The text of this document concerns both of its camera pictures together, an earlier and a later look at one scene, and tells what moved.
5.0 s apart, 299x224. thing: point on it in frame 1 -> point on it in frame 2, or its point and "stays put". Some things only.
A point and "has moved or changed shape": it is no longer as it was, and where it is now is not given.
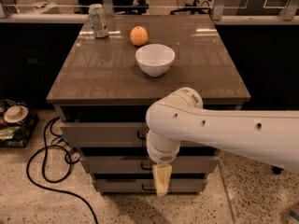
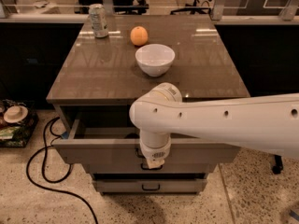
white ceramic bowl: [154, 59] stays put
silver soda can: [98, 21] stays put
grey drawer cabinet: [115, 67] stays put
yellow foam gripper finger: [163, 174] -> [154, 162]
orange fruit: [138, 35] stays put
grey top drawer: [104, 134] has moved or changed shape
